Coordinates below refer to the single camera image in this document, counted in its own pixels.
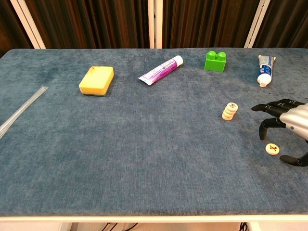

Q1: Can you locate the blue white toothpaste tube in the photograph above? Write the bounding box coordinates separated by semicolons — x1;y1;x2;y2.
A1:
257;54;277;88

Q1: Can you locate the purple toothpaste tube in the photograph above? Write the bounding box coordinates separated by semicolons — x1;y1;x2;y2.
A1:
138;55;184;86

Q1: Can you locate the blue fabric table mat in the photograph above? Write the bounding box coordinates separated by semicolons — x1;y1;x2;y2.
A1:
0;48;308;217

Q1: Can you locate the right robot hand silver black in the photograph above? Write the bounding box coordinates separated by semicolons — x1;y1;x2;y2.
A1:
251;98;308;167

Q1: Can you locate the green toy brick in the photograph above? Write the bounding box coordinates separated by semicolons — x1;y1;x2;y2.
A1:
204;51;228;73

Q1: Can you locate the black cable bundle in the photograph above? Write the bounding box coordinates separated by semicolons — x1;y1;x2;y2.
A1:
101;222;140;231

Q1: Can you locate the clear wrapped straw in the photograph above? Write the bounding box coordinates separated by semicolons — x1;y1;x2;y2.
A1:
0;85;48;140

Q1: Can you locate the white frame post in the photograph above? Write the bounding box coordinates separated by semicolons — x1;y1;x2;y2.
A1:
244;0;271;49
148;0;164;49
9;0;46;50

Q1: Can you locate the yellow sponge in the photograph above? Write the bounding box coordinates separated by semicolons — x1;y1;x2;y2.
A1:
78;65;115;97

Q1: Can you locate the dark pleated curtain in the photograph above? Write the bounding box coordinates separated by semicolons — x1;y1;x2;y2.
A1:
0;0;33;57
254;0;308;49
24;0;150;50
161;0;261;49

